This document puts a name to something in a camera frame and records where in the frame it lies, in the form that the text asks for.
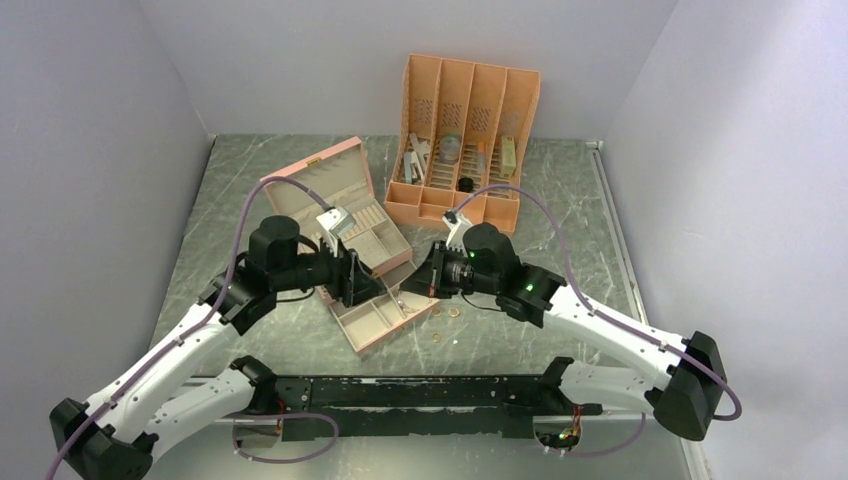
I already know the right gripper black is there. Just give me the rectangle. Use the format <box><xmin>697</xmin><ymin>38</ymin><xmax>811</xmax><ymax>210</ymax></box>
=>
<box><xmin>400</xmin><ymin>240</ymin><xmax>500</xmax><ymax>299</ymax></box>

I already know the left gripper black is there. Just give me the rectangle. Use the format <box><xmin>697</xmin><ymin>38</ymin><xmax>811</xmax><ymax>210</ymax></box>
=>
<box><xmin>271</xmin><ymin>229</ymin><xmax>386</xmax><ymax>307</ymax></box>

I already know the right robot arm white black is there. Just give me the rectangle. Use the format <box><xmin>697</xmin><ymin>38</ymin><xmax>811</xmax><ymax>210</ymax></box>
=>
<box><xmin>400</xmin><ymin>223</ymin><xmax>727</xmax><ymax>441</ymax></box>

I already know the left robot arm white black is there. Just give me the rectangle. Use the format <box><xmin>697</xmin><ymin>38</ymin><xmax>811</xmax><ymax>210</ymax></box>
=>
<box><xmin>50</xmin><ymin>208</ymin><xmax>384</xmax><ymax>479</ymax></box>

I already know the pink jewelry box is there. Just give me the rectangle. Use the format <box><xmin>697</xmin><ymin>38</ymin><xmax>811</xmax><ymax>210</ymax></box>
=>
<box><xmin>274</xmin><ymin>136</ymin><xmax>440</xmax><ymax>353</ymax></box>

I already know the black round cap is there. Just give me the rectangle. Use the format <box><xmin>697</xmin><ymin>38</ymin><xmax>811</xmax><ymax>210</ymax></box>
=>
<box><xmin>456</xmin><ymin>177</ymin><xmax>475</xmax><ymax>193</ymax></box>

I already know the grey stapler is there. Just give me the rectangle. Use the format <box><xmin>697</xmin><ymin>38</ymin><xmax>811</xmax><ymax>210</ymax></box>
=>
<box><xmin>400</xmin><ymin>132</ymin><xmax>430</xmax><ymax>185</ymax></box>

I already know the orange capped tube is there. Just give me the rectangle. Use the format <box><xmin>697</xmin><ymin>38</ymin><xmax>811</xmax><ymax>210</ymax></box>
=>
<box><xmin>475</xmin><ymin>141</ymin><xmax>487</xmax><ymax>176</ymax></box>

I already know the clear tape roll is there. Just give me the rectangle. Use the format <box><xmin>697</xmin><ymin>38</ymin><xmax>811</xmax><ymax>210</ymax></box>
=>
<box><xmin>439</xmin><ymin>134</ymin><xmax>463</xmax><ymax>164</ymax></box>

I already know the green rectangular box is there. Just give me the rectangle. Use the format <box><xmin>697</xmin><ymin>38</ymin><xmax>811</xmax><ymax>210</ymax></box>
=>
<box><xmin>500</xmin><ymin>135</ymin><xmax>517</xmax><ymax>178</ymax></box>

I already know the orange desk file organizer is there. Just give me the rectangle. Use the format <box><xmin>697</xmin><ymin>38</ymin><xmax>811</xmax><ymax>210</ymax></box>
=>
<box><xmin>384</xmin><ymin>54</ymin><xmax>541</xmax><ymax>235</ymax></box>

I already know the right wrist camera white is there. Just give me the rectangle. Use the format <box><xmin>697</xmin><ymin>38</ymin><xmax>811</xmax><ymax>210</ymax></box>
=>
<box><xmin>442</xmin><ymin>209</ymin><xmax>473</xmax><ymax>253</ymax></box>

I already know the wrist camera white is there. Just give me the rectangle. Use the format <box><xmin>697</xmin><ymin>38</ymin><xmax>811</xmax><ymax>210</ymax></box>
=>
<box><xmin>316</xmin><ymin>207</ymin><xmax>356</xmax><ymax>243</ymax></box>
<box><xmin>442</xmin><ymin>209</ymin><xmax>473</xmax><ymax>253</ymax></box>

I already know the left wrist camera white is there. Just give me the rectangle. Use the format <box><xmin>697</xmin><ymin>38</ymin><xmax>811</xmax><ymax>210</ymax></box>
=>
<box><xmin>316</xmin><ymin>207</ymin><xmax>356</xmax><ymax>243</ymax></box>

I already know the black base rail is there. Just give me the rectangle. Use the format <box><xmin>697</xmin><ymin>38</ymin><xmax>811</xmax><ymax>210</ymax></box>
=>
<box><xmin>243</xmin><ymin>374</ymin><xmax>603</xmax><ymax>441</ymax></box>

